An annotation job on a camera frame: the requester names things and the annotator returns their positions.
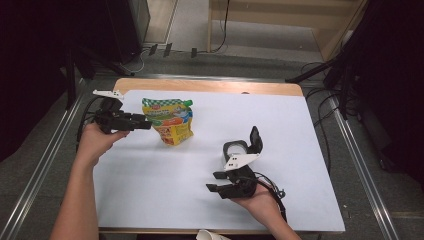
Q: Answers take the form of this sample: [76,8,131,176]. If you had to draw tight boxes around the hand-held gripper cable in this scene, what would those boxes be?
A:
[75,95,105,144]
[253,171,289,223]

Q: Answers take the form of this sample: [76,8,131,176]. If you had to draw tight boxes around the black hanging cable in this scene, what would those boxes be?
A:
[199,0,231,55]

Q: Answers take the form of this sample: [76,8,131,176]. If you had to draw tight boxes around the black floor cables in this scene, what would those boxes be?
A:
[301,61,345,175]

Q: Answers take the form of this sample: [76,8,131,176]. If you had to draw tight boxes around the left hand-held gripper cable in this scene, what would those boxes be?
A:
[75,95,105,144]

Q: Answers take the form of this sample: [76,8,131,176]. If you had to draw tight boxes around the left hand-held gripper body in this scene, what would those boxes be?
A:
[92,89,135,135]

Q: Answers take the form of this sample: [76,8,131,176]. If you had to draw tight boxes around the black stand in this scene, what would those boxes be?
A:
[63,49,88,112]
[285,49,362,122]

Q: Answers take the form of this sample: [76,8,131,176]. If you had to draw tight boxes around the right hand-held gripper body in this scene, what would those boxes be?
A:
[219,152,262,200]

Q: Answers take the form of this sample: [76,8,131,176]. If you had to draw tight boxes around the black cabinet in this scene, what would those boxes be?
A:
[104,0,151,66]

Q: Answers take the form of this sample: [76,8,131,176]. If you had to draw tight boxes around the white paper sheet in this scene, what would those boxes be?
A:
[93,89,346,234]

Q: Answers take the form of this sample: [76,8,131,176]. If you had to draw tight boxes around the yellow green refill pouch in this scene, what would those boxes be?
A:
[141,97,195,147]

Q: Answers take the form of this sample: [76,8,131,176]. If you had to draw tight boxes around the person's right hand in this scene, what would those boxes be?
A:
[231,184,287,226]

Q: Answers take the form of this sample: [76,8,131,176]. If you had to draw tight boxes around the person's left hand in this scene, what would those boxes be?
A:
[76,121,131,167]

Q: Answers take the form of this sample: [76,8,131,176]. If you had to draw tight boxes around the metal floor rail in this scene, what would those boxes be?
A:
[96,73,288,83]
[328,96,400,240]
[0,78,90,240]

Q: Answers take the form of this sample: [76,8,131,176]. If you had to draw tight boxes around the dark curtain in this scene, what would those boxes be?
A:
[0,0,112,163]
[333,0,424,185]

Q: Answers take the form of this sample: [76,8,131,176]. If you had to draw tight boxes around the right hand-held gripper cable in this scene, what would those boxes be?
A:
[253,171,289,223]

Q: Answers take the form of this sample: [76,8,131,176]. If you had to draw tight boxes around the light wooden shelf unit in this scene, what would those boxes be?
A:
[207,0,370,63]

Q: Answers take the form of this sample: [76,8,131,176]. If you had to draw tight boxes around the white floor cable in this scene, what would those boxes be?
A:
[118,49,150,75]

